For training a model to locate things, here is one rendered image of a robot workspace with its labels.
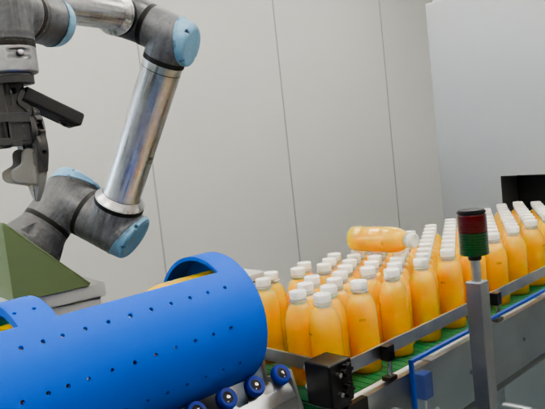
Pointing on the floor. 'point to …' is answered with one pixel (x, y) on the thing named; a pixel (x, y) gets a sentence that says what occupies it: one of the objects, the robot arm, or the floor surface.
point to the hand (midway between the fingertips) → (40, 193)
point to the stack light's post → (482, 344)
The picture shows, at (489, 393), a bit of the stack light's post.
